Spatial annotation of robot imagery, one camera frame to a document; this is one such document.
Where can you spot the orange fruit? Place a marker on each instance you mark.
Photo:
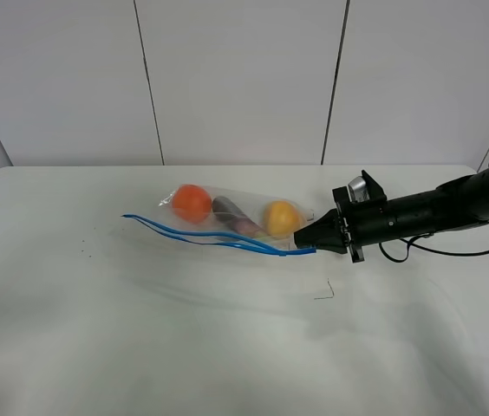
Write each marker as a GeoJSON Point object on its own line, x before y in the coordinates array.
{"type": "Point", "coordinates": [191, 203]}

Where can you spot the clear zip bag blue strip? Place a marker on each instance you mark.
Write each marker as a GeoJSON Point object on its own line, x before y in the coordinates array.
{"type": "Point", "coordinates": [162, 220]}

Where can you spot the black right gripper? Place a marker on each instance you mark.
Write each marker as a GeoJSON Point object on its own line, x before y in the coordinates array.
{"type": "Point", "coordinates": [350, 227]}

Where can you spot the yellow pear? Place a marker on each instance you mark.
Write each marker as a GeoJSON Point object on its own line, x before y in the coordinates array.
{"type": "Point", "coordinates": [282, 218]}

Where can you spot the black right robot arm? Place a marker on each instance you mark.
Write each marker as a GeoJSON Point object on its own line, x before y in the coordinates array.
{"type": "Point", "coordinates": [457, 205]}

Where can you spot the purple eggplant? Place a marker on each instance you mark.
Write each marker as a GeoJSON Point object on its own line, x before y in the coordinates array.
{"type": "Point", "coordinates": [231, 216]}

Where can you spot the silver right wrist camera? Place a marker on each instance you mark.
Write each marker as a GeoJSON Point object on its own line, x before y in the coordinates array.
{"type": "Point", "coordinates": [365, 189]}

